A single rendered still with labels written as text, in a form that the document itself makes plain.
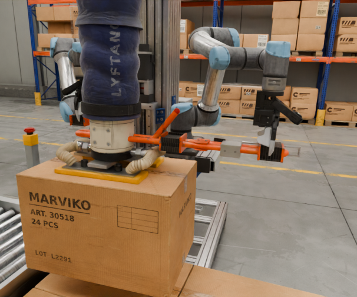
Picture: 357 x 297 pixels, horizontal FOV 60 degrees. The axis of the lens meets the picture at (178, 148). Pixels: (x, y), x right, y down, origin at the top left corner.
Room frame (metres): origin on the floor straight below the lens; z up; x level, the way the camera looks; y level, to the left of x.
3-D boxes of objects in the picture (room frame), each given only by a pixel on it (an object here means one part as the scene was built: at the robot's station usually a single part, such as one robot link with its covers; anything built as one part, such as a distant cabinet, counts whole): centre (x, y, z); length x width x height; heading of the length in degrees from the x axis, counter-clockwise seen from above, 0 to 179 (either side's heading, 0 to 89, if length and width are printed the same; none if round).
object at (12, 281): (1.32, 0.60, 0.58); 0.70 x 0.03 x 0.06; 161
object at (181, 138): (1.12, 0.02, 1.20); 0.10 x 0.08 x 0.06; 165
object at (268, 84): (1.03, -0.30, 1.43); 0.08 x 0.08 x 0.05
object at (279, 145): (1.03, -0.32, 1.20); 0.08 x 0.07 x 0.05; 75
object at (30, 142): (1.99, 0.98, 0.50); 0.07 x 0.07 x 1.00; 71
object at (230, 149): (1.07, -0.19, 1.19); 0.07 x 0.07 x 0.04; 75
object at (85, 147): (1.19, 0.26, 1.14); 0.34 x 0.25 x 0.06; 75
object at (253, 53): (1.13, -0.27, 1.50); 0.11 x 0.11 x 0.08; 14
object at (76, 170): (1.10, 0.29, 1.10); 0.34 x 0.10 x 0.05; 75
